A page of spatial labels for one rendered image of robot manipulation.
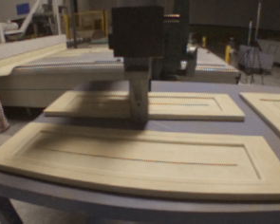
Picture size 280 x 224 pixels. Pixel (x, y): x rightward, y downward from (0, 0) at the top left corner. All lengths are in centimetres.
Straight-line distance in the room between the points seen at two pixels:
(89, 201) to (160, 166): 15
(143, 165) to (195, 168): 10
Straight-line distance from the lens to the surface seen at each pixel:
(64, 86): 269
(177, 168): 39
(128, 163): 39
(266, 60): 632
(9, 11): 637
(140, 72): 46
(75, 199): 36
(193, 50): 163
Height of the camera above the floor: 131
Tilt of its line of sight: 25 degrees down
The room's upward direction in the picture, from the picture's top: 1 degrees counter-clockwise
